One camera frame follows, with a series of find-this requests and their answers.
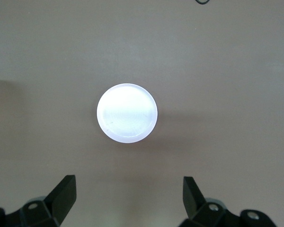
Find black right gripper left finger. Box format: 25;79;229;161
0;175;76;227

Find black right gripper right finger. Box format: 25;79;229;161
179;176;277;227

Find pale pink round plate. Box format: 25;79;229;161
96;82;159;144

